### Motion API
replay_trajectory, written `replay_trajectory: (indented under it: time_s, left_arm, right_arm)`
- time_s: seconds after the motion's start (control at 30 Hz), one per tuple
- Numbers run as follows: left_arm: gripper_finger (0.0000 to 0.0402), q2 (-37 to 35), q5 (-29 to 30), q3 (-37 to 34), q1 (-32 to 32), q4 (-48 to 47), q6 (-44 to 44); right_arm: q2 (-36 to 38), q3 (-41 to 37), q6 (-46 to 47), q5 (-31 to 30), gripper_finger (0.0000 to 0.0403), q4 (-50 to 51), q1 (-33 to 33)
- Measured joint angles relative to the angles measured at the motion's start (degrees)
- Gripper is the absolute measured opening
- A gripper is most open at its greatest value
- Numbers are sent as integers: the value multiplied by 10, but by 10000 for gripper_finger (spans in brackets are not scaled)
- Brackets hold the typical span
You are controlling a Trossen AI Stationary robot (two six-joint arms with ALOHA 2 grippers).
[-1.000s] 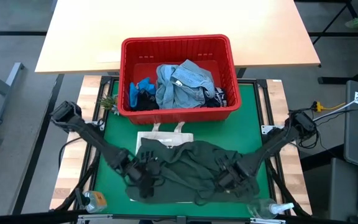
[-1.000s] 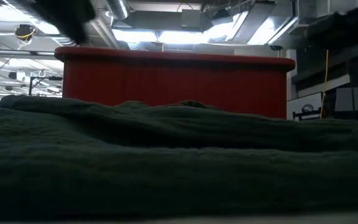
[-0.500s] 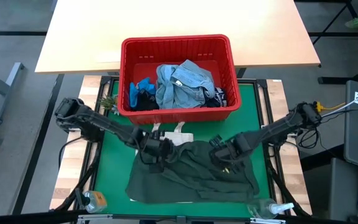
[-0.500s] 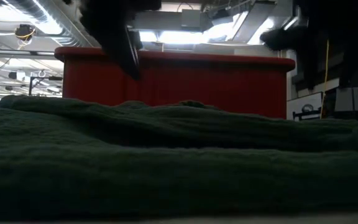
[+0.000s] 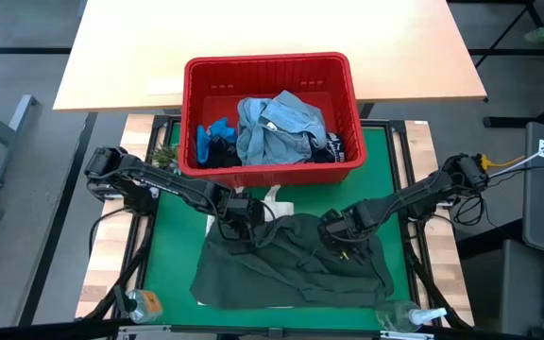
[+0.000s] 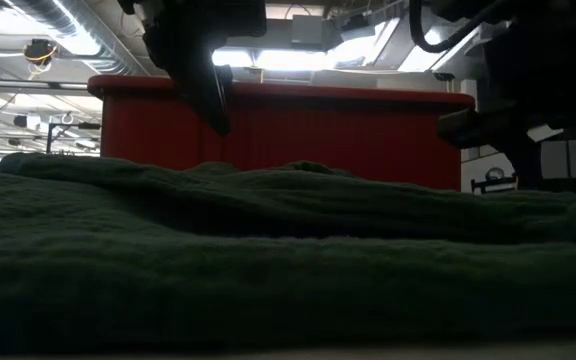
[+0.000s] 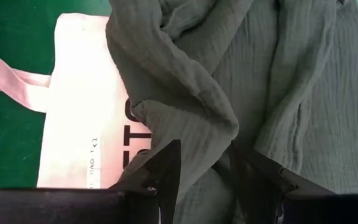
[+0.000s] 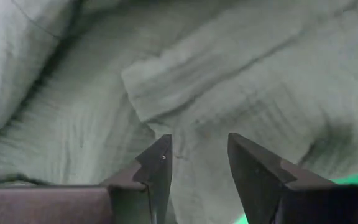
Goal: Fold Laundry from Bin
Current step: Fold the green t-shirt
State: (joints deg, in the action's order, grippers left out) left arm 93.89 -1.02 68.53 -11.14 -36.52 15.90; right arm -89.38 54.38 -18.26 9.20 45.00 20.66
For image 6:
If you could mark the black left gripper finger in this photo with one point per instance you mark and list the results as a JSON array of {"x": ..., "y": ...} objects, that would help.
[
  {"x": 210, "y": 110},
  {"x": 225, "y": 80}
]

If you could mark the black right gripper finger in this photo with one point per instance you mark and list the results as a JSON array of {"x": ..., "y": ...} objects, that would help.
[
  {"x": 478, "y": 129},
  {"x": 525, "y": 165}
]

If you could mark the dark green shirt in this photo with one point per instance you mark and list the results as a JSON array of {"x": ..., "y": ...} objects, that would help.
[{"x": 268, "y": 280}]

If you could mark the red plastic laundry bin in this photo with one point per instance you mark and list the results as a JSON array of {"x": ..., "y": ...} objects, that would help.
[{"x": 343, "y": 135}]

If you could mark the round dial gauge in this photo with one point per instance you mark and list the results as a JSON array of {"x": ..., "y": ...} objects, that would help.
[{"x": 494, "y": 174}]

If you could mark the white wall panel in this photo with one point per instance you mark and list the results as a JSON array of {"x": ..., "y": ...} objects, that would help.
[{"x": 563, "y": 159}]

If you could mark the silver spiral ventilation duct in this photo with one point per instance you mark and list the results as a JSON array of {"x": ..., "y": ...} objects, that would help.
[{"x": 98, "y": 50}]

